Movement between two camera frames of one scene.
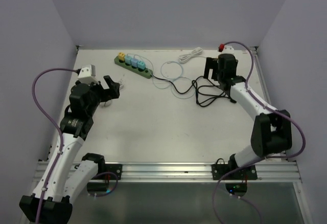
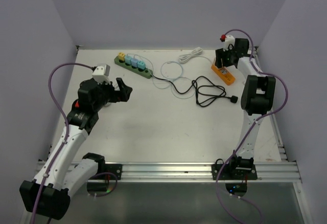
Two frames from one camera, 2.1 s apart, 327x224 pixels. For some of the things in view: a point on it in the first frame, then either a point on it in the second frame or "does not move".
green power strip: [145, 73] does not move
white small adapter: [87, 73] -> [100, 74]
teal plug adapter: [141, 65] does not move
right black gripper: [211, 63] -> [220, 54]
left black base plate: [116, 169] does not move
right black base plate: [218, 170] does not move
